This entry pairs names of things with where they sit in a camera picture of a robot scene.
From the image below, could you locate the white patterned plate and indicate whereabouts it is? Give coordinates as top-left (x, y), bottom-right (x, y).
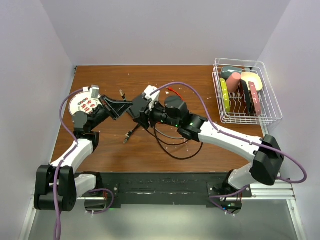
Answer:
top-left (68, 86), bottom-right (101, 115)

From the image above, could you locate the red ethernet cable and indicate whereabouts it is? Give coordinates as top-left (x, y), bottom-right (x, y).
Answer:
top-left (166, 86), bottom-right (183, 101)

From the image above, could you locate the cream square plate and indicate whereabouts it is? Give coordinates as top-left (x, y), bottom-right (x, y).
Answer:
top-left (241, 71), bottom-right (263, 92)

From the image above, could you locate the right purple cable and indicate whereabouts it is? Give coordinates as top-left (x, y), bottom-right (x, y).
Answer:
top-left (151, 81), bottom-right (308, 216)

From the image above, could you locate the black network switch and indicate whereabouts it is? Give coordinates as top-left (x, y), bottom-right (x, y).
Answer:
top-left (127, 94), bottom-right (151, 123)

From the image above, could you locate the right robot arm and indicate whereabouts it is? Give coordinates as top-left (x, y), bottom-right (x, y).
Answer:
top-left (132, 95), bottom-right (284, 197)

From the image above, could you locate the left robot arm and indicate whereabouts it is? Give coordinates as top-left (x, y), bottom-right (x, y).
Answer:
top-left (34, 95), bottom-right (133, 213)

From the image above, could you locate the yellow-green plate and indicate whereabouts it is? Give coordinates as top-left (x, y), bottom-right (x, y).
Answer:
top-left (219, 78), bottom-right (230, 113)

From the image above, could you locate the white wire dish rack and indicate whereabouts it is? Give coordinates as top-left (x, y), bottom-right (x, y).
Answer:
top-left (212, 58), bottom-right (283, 125)

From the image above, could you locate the purple cable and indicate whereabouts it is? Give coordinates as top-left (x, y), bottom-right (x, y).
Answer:
top-left (151, 81), bottom-right (308, 216)
top-left (53, 89), bottom-right (115, 240)

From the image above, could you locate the grey ethernet cable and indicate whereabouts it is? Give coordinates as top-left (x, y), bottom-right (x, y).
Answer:
top-left (154, 126), bottom-right (185, 141)

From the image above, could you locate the pink cup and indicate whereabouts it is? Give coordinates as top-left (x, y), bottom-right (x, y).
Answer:
top-left (226, 72), bottom-right (242, 93)

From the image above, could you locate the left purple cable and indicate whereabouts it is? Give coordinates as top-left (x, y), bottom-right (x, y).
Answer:
top-left (53, 89), bottom-right (115, 240)

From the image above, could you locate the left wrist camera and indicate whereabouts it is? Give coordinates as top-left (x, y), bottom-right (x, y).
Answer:
top-left (89, 85), bottom-right (100, 99)

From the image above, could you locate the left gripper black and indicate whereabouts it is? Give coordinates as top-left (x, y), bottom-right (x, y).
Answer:
top-left (89, 94), bottom-right (133, 131)

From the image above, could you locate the dark teal bowl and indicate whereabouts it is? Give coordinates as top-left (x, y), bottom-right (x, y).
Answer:
top-left (220, 66), bottom-right (243, 80)

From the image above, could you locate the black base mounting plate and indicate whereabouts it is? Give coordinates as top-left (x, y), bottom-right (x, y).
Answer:
top-left (83, 172), bottom-right (252, 214)

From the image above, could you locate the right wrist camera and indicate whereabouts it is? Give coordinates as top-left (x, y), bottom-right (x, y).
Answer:
top-left (142, 85), bottom-right (160, 111)

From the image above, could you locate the aluminium frame rail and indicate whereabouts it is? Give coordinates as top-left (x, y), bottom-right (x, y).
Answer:
top-left (18, 124), bottom-right (307, 240)

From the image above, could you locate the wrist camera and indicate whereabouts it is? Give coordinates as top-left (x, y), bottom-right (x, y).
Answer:
top-left (142, 85), bottom-right (160, 111)
top-left (89, 85), bottom-right (100, 99)

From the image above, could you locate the red dotted plate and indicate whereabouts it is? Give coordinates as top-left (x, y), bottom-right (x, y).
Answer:
top-left (248, 81), bottom-right (262, 117)

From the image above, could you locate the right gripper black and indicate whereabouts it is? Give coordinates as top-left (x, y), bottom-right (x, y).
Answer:
top-left (133, 97), bottom-right (181, 130)

